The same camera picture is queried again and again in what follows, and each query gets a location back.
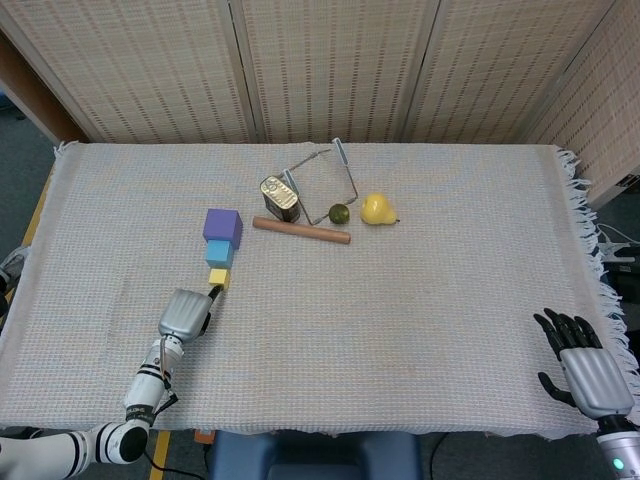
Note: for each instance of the blue padded seat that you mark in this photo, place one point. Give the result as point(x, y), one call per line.
point(310, 457)

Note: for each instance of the white woven tablecloth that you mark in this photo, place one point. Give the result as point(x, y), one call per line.
point(375, 325)

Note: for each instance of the small yellow foam cube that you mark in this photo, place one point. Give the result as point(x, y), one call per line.
point(219, 278)

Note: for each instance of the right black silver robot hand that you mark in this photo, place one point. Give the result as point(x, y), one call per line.
point(595, 380)

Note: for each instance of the brown wooden rod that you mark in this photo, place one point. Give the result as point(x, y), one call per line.
point(300, 230)

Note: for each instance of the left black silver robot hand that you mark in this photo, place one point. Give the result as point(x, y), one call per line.
point(182, 315)

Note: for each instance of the medium blue foam cube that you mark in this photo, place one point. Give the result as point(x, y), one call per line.
point(218, 254)

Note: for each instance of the yellow pear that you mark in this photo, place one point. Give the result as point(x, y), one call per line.
point(376, 210)

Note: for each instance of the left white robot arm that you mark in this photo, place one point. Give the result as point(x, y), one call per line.
point(145, 385)

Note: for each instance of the golden metal tin can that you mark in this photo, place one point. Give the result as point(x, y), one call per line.
point(280, 197)

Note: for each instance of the small orange bracket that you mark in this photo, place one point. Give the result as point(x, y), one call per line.
point(204, 436)

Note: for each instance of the green lime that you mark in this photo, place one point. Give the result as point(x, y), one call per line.
point(339, 213)

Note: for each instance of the beige bamboo folding screen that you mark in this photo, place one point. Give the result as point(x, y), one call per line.
point(325, 70)

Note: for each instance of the large purple foam cube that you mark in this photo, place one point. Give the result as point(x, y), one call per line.
point(223, 226)

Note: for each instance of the brown wooden board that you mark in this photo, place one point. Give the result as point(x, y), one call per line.
point(30, 90)

